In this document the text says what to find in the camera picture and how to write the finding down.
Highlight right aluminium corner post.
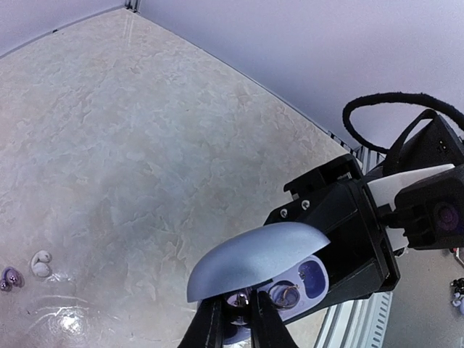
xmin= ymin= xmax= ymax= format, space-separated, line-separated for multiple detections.
xmin=327 ymin=131 xmax=385 ymax=173

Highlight purple earbud charging case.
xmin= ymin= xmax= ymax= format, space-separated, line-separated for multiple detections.
xmin=187 ymin=222 xmax=330 ymax=321

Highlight left aluminium corner post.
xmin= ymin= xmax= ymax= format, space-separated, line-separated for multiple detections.
xmin=124 ymin=0 xmax=141 ymax=13

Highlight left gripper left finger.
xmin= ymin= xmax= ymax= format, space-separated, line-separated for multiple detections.
xmin=178 ymin=299 xmax=223 ymax=348

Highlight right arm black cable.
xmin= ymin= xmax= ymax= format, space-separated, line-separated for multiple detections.
xmin=342 ymin=91 xmax=464 ymax=153

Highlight aluminium corner post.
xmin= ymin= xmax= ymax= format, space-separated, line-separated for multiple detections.
xmin=124 ymin=0 xmax=141 ymax=13
xmin=327 ymin=131 xmax=385 ymax=173

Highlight purple clip earbud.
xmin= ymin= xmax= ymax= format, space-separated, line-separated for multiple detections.
xmin=223 ymin=289 xmax=250 ymax=317
xmin=1 ymin=267 xmax=24 ymax=292

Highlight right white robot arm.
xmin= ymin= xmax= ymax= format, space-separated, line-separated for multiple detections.
xmin=267 ymin=115 xmax=463 ymax=308

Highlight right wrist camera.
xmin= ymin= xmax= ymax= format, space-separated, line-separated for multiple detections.
xmin=368 ymin=164 xmax=463 ymax=251

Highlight aluminium front rail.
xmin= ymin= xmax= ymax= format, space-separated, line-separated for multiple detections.
xmin=315 ymin=291 xmax=393 ymax=348

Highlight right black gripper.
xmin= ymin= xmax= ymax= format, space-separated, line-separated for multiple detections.
xmin=265 ymin=154 xmax=400 ymax=308

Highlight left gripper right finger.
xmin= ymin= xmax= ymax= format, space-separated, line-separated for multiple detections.
xmin=252 ymin=291 xmax=294 ymax=347

